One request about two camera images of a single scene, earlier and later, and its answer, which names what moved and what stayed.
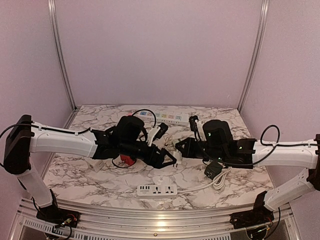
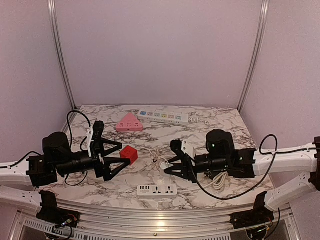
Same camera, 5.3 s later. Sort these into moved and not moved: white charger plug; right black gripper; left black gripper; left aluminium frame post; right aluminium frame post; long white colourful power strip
Moved: white charger plug; left black gripper; right black gripper
Not moved: long white colourful power strip; left aluminium frame post; right aluminium frame post
